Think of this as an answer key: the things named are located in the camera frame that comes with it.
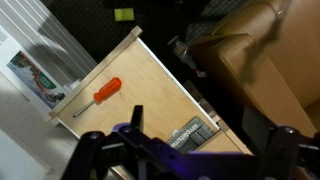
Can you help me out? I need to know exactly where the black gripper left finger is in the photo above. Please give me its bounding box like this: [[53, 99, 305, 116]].
[[61, 105, 188, 180]]

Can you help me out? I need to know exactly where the orange handled screwdriver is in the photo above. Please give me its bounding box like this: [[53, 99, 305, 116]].
[[72, 76, 123, 119]]

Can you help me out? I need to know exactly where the colourful landscape sticker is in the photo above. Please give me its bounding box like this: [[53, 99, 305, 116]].
[[6, 50, 68, 109]]

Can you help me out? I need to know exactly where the white slatted heater unit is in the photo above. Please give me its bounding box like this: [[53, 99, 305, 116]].
[[0, 0, 98, 116]]

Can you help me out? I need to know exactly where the yellow sticky note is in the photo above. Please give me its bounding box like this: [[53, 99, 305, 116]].
[[113, 7, 135, 22]]

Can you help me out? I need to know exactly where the small clear bottle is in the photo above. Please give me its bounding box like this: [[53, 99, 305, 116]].
[[168, 34, 208, 78]]

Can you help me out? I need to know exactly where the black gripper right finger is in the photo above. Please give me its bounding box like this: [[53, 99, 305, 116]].
[[241, 106, 320, 180]]

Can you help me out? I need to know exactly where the black grey rectangular device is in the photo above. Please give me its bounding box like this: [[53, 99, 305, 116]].
[[165, 115, 217, 155]]

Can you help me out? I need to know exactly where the brown cardboard box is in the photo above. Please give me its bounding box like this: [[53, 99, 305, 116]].
[[189, 0, 320, 138]]

